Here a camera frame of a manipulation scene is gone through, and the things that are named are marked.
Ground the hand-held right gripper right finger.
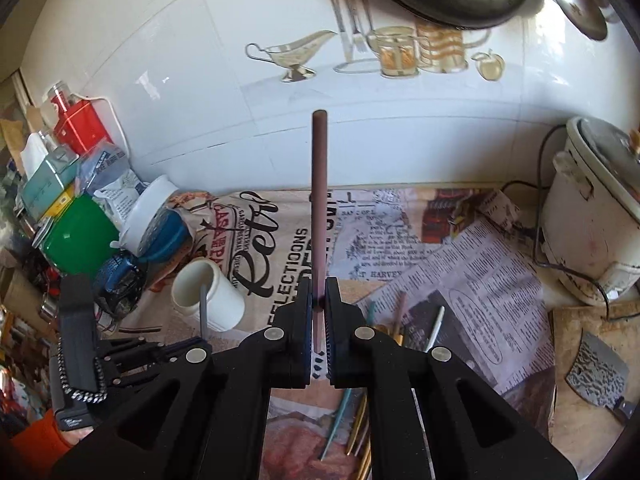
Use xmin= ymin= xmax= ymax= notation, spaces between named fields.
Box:
xmin=325 ymin=276 xmax=581 ymax=480

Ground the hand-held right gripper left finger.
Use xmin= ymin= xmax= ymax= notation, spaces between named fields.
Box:
xmin=50 ymin=276 xmax=314 ymax=480

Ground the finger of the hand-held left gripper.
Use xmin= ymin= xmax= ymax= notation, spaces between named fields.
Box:
xmin=100 ymin=360 xmax=173 ymax=392
xmin=97 ymin=336 xmax=207 ymax=362

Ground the white cup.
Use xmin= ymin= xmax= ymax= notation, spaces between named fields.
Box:
xmin=171 ymin=256 xmax=246 ymax=333

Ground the mauve chopstick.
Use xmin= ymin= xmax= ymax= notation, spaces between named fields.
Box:
xmin=311 ymin=110 xmax=331 ymax=371

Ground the person's left forearm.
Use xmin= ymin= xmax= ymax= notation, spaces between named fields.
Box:
xmin=7 ymin=407 xmax=76 ymax=463

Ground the blue mesh object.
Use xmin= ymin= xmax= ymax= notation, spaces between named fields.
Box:
xmin=92 ymin=252 xmax=143 ymax=311

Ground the gold utensil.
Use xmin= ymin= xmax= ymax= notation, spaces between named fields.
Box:
xmin=347 ymin=392 xmax=368 ymax=456
xmin=357 ymin=440 xmax=373 ymax=480

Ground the newspaper print tablecloth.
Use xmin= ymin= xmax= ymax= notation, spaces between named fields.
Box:
xmin=115 ymin=187 xmax=558 ymax=480

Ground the green container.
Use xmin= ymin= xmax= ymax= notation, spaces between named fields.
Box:
xmin=35 ymin=195 xmax=121 ymax=276

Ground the white spoon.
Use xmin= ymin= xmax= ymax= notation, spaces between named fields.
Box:
xmin=425 ymin=306 xmax=446 ymax=353

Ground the white and blue tub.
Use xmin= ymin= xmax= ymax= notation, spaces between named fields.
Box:
xmin=120 ymin=175 xmax=193 ymax=261

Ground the blue and white plastic bag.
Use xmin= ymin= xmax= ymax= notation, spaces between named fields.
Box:
xmin=75 ymin=142 xmax=146 ymax=226

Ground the teal box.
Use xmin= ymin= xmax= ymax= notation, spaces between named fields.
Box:
xmin=17 ymin=147 xmax=81 ymax=216

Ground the red box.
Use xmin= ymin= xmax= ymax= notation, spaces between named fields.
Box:
xmin=47 ymin=82 xmax=116 ymax=156

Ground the wooden cutting board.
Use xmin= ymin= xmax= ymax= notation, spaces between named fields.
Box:
xmin=547 ymin=302 xmax=640 ymax=441

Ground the white rice cooker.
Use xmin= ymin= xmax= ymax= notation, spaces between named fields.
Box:
xmin=540 ymin=116 xmax=640 ymax=306

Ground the metal ladle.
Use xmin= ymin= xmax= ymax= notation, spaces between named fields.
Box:
xmin=535 ymin=0 xmax=616 ymax=41

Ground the black power cable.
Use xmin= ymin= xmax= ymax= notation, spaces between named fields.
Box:
xmin=500 ymin=125 xmax=640 ymax=321

